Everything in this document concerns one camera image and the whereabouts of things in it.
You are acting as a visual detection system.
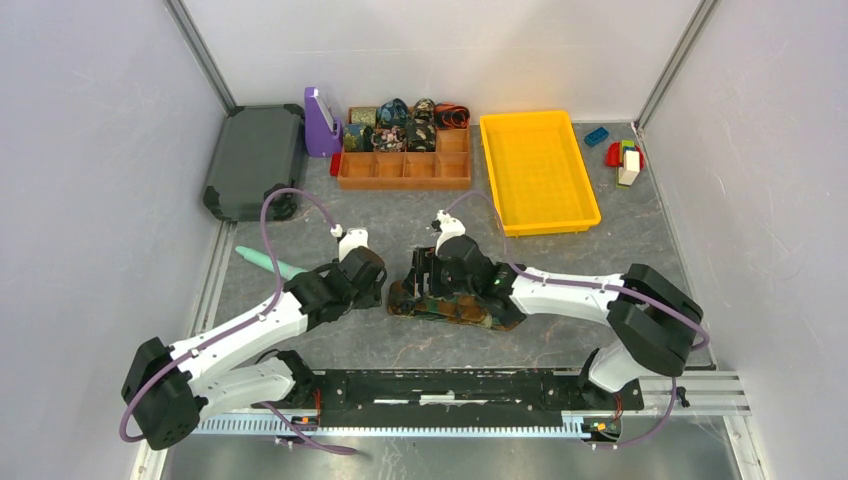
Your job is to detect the pink floral rolled tie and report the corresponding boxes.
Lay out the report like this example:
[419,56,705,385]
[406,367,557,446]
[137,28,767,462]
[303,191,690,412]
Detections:
[371,126,407,153]

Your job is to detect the dark blue rolled tie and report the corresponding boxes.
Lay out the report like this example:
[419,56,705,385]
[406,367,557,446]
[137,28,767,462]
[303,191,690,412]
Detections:
[376,98,409,129]

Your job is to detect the red toy block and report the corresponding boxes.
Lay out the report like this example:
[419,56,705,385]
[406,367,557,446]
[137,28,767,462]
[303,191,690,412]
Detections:
[605,141,646,170]

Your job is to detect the blue toy brick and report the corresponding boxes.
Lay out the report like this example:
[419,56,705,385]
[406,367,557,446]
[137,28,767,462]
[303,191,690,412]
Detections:
[584,127,609,147]

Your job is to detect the dark grey suitcase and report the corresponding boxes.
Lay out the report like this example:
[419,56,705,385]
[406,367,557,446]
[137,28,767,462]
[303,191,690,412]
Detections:
[202,104,308,222]

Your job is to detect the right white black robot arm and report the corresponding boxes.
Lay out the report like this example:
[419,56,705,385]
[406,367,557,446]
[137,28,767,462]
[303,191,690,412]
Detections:
[388,235,709,408]

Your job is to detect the black floral rolled tie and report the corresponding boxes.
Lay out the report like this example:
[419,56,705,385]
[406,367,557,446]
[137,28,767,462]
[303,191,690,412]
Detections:
[405,118,437,152]

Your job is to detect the wrist white camera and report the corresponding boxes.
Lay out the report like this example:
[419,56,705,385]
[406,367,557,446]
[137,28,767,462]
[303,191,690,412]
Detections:
[431,210,466,254]
[330,224,369,261]

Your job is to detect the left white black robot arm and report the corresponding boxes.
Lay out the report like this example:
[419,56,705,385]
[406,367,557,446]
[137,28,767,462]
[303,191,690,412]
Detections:
[119,246,386,451]

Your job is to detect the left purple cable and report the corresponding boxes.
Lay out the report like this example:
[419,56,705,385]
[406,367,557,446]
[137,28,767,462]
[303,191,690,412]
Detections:
[119,188,359,457]

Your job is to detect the orange blue floral tie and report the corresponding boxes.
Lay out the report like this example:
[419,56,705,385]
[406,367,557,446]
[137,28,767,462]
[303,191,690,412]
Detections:
[387,280,525,331]

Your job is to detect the small red block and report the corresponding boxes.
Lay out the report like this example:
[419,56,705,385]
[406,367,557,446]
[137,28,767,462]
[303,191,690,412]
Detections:
[329,152,342,177]

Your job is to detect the yellow plastic tray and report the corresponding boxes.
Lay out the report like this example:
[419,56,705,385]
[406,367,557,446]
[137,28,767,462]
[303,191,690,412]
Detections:
[480,110,602,237]

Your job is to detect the purple cable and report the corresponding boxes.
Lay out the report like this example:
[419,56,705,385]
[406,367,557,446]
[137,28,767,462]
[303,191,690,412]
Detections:
[442,190,711,449]
[119,188,359,457]

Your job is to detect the teal green pen tool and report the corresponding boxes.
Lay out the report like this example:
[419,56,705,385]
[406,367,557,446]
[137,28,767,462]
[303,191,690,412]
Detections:
[234,246,305,281]

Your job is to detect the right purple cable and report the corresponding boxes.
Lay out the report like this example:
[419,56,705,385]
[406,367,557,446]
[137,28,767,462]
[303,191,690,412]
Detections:
[442,190,711,449]

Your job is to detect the purple dispenser stand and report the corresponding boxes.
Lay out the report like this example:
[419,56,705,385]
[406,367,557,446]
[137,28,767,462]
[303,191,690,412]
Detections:
[304,87,343,158]

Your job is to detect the olive patterned rolled tie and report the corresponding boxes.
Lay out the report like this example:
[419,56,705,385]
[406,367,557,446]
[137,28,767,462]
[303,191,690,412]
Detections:
[349,107,377,128]

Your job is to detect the orange black rolled tie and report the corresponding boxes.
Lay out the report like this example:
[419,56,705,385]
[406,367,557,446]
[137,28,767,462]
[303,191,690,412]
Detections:
[434,103,471,130]

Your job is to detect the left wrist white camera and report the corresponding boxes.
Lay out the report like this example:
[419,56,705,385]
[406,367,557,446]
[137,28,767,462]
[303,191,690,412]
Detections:
[330,224,369,261]

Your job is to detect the black yellow rolled tie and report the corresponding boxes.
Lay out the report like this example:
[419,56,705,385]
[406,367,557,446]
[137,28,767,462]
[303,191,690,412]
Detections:
[411,98,436,122]

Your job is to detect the teal navy rolled tie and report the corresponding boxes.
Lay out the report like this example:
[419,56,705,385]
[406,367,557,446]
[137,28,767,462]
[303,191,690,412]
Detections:
[343,123,374,153]

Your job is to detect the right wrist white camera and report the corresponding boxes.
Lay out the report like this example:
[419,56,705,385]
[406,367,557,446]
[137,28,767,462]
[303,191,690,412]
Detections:
[431,210,466,254]

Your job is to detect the cream toy block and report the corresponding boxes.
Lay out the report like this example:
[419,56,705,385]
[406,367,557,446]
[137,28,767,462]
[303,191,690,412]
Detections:
[617,149,641,187]

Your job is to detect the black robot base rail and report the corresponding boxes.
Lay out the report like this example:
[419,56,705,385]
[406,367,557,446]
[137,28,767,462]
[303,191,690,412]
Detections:
[279,368,645,428]

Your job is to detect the orange compartment organizer box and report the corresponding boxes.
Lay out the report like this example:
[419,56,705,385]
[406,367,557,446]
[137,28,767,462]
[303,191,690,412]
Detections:
[336,128,472,190]

